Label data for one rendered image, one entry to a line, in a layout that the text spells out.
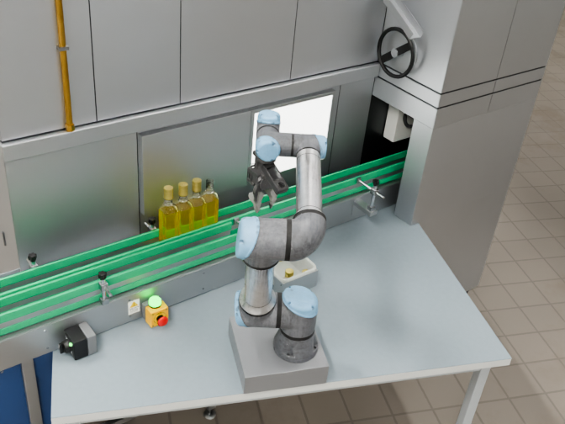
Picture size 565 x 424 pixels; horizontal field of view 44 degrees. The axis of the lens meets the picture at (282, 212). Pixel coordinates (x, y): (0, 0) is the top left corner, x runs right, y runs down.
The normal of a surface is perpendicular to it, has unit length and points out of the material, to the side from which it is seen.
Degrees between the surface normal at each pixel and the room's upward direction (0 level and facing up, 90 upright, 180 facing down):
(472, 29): 90
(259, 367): 2
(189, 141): 90
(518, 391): 0
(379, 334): 0
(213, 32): 90
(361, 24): 90
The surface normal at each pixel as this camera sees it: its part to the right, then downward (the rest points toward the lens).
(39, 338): 0.59, 0.49
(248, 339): 0.07, -0.81
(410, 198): -0.80, 0.27
